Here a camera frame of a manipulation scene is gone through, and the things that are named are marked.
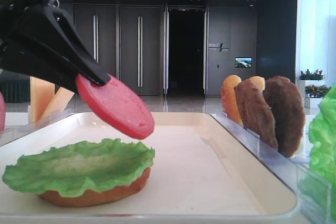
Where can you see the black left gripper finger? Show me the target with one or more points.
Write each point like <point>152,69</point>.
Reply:
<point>51,27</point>
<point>26,57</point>

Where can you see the red tomato slice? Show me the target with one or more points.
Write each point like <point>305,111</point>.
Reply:
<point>2,112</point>
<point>116,104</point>

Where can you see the upright orange cheese slice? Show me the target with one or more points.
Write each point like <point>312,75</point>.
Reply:
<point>41,93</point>

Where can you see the leaning orange cheese slice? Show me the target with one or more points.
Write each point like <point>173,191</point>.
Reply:
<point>59,102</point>

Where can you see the green lettuce leaf on bun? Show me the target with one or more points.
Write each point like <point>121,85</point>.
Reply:
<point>72,169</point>

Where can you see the bottom bread bun slice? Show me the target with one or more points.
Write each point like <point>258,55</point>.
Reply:
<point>92,198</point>

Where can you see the bread bun slice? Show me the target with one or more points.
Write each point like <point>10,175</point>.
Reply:
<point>92,198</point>
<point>258,81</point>
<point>228,98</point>

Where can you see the front bread bun slice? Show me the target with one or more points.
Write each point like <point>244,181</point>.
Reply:
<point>228,98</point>

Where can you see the rear bread bun slice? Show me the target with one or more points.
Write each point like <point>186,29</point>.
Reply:
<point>258,81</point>

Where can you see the front brown meat patty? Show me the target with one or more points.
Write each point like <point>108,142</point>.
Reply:
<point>255,113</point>

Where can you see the brown meat patty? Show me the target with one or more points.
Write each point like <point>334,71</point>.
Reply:
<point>286,104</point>
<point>255,113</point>

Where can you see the rear brown meat patty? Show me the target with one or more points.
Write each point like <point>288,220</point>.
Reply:
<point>286,104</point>

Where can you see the green lettuce in holder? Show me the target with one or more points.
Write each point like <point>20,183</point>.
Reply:
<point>322,155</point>

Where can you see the clear left acrylic rack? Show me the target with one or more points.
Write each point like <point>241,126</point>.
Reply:
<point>13,133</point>

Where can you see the clear acrylic rack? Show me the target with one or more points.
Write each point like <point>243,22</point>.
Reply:
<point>289,170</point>
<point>13,133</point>

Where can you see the white rectangular tray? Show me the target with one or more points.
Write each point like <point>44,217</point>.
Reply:
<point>201,174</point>

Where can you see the upper flower planter box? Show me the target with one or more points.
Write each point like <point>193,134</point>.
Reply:
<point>307,78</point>

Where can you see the flower planter box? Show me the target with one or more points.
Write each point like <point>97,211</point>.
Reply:
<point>307,78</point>
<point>314,95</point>

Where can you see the lower flower planter box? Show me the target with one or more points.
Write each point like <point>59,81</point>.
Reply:
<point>314,95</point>

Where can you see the clear right acrylic rack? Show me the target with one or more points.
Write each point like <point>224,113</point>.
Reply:
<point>289,170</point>

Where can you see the small wall display screen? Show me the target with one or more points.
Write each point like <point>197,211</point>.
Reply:
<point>243,62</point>

